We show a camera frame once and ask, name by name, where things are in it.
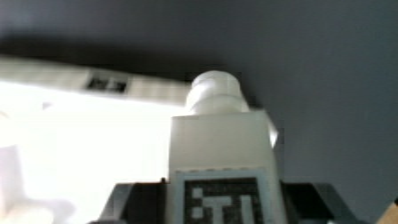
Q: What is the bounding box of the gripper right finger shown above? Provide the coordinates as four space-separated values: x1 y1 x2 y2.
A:
280 182 364 224

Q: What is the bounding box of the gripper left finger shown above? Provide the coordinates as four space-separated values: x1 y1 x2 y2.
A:
87 179 166 224

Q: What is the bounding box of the white leg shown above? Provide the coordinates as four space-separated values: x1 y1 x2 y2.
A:
165 71 287 224

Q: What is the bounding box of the white square tabletop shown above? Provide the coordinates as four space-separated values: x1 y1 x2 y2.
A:
0 55 188 224

